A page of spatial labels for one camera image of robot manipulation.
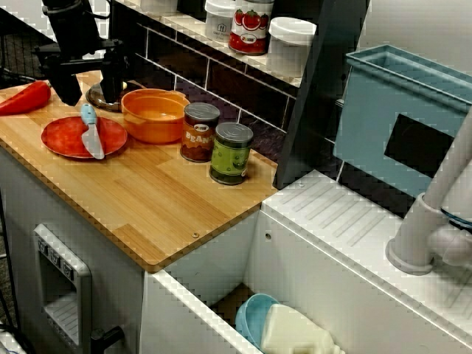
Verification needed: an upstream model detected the green peas can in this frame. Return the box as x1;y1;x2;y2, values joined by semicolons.
209;122;254;185

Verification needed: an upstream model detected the brown lid with yellow knob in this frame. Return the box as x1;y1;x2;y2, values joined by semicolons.
85;81;128;113

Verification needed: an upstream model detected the light blue bowl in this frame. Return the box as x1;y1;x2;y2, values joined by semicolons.
235;293;281;351

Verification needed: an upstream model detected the white toy sink basin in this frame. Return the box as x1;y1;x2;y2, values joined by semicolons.
142;169;472;354

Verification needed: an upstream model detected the blue handled toy knife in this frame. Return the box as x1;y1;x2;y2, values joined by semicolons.
80;103;107;160

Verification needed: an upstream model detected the white toy kitchen cabinet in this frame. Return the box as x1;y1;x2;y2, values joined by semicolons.
0;142;259;354

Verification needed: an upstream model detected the light blue plastic bin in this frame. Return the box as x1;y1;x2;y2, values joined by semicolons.
333;44;472;198

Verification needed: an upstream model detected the grey dispenser panel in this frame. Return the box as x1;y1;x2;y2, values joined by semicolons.
32;223;93;350

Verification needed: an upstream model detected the red tomato can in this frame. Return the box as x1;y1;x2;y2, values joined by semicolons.
228;0;274;56

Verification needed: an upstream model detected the orange toy pot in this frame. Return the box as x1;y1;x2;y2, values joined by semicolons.
120;88;191;145

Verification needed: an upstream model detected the cream plastic bottle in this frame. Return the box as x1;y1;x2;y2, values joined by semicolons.
260;302;346;354

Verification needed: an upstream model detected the brown beans can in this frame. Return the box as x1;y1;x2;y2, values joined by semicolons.
180;102;221;163

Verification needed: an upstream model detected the red toy chili pepper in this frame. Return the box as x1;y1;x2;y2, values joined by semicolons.
0;80;52;116

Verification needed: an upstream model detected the cream wall shelf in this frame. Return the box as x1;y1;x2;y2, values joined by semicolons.
114;0;307;89

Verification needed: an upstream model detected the small white lidded jar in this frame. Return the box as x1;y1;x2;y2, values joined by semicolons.
204;0;237;42

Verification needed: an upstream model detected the medium white lidded jar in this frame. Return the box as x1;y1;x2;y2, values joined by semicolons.
265;16;318;78

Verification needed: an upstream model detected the black wire mesh rack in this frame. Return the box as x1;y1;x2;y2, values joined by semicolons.
0;7;99;88

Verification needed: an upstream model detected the dark tiled backsplash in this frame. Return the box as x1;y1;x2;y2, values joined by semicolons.
136;21;296;163

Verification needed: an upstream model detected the grey toy faucet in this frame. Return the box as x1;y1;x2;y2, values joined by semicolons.
385;106;472;276

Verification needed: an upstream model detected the black cabinet handle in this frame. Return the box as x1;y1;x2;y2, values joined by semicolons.
90;325;125;354

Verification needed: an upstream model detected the red round plate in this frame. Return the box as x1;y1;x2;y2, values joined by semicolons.
41;116;129;159

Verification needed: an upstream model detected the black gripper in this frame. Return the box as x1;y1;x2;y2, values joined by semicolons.
33;7;126;107

